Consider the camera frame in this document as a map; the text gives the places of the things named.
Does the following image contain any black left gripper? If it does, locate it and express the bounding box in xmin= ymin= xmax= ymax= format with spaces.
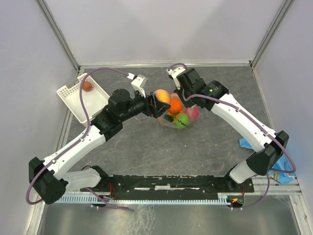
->
xmin=119 ymin=86 xmax=170 ymax=122

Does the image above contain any peach toy fruit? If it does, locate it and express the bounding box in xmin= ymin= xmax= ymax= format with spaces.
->
xmin=155 ymin=89 xmax=172 ymax=104

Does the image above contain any dark green avocado toy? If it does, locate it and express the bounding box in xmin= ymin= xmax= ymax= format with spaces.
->
xmin=164 ymin=114 xmax=173 ymax=122

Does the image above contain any orange toy fruit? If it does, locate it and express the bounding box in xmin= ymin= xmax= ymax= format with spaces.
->
xmin=168 ymin=98 xmax=182 ymax=115

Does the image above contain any clear zip top bag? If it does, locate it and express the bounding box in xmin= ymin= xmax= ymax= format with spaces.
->
xmin=157 ymin=93 xmax=200 ymax=129

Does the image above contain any green watermelon toy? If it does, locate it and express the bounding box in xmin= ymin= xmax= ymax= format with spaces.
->
xmin=174 ymin=113 xmax=190 ymax=129

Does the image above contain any red apple toy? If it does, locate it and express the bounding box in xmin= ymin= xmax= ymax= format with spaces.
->
xmin=184 ymin=105 xmax=200 ymax=122

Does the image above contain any white plastic basket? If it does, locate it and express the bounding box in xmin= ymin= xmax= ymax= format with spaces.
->
xmin=57 ymin=73 xmax=110 ymax=126

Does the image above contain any brown toy fruit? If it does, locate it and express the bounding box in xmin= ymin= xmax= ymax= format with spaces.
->
xmin=82 ymin=81 xmax=93 ymax=92

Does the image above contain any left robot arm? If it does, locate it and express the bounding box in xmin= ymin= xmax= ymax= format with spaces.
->
xmin=26 ymin=89 xmax=171 ymax=205

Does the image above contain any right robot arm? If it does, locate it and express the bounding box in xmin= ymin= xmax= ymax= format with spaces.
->
xmin=168 ymin=67 xmax=289 ymax=191

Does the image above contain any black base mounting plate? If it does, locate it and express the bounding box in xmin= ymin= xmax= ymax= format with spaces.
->
xmin=91 ymin=175 xmax=254 ymax=201

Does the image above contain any blue patterned cloth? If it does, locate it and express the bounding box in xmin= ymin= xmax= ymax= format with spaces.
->
xmin=239 ymin=138 xmax=296 ymax=184

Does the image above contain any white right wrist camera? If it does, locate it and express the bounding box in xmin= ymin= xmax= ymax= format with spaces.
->
xmin=167 ymin=66 xmax=186 ymax=90

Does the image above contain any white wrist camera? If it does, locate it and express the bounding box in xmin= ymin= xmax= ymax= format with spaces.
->
xmin=127 ymin=73 xmax=148 ymax=97
xmin=167 ymin=66 xmax=186 ymax=90

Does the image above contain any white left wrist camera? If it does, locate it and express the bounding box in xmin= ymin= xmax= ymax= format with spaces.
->
xmin=127 ymin=73 xmax=148 ymax=97

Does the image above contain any light blue cable duct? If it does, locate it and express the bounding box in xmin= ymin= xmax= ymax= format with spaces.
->
xmin=57 ymin=192 xmax=233 ymax=205

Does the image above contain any aluminium frame rail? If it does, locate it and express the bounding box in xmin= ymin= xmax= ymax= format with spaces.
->
xmin=35 ymin=174 xmax=302 ymax=195

